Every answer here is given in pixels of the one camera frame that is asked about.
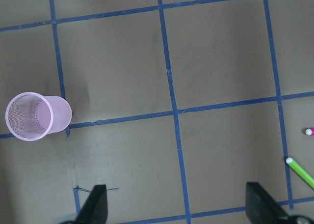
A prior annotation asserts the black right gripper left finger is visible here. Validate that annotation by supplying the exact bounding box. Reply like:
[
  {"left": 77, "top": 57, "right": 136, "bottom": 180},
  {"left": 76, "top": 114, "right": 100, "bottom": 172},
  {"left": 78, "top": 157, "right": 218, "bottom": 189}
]
[{"left": 75, "top": 184, "right": 108, "bottom": 224}]

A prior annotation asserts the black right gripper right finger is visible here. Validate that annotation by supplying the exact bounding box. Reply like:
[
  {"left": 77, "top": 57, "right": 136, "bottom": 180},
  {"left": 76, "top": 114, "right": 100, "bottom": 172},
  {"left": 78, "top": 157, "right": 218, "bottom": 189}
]
[{"left": 245, "top": 182, "right": 289, "bottom": 224}]

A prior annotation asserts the pink marker pen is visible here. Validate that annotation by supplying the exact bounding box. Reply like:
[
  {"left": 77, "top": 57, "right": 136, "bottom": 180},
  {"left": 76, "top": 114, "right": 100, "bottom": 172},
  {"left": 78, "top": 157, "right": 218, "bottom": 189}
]
[{"left": 305, "top": 128, "right": 314, "bottom": 136}]

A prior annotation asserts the pink mesh cup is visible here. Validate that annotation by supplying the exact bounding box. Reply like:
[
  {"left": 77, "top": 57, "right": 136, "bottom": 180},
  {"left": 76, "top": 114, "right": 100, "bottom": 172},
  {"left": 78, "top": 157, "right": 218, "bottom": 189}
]
[{"left": 5, "top": 92, "right": 72, "bottom": 141}]

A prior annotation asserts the green marker pen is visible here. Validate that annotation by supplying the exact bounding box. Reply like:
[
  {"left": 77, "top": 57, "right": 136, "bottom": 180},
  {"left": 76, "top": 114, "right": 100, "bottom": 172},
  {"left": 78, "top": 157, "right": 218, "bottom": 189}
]
[{"left": 286, "top": 157, "right": 314, "bottom": 189}]

